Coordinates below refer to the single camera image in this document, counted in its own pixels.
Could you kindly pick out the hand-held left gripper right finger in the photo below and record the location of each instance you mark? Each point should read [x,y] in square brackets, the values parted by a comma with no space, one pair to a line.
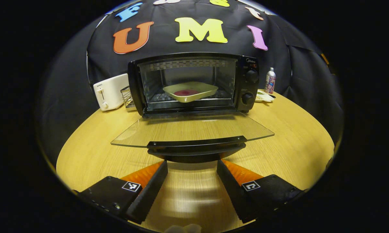
[233,191]

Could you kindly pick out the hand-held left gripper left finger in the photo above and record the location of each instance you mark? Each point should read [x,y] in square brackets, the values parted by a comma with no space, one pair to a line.
[150,191]

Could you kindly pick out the cream square plate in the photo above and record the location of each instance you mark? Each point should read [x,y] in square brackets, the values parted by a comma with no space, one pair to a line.
[181,97]

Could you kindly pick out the pink round food slice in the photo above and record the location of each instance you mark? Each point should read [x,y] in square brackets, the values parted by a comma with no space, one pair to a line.
[186,93]

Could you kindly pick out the black electric oven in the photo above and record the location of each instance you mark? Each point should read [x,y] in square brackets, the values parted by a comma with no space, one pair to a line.
[134,84]

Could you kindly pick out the white divided grain dish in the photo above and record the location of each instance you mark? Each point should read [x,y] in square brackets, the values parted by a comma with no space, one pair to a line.
[264,97]

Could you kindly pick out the white toaster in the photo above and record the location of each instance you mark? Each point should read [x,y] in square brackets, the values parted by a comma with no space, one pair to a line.
[112,92]

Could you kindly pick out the silver printed bottle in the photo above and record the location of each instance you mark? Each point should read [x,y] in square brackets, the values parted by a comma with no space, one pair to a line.
[270,82]

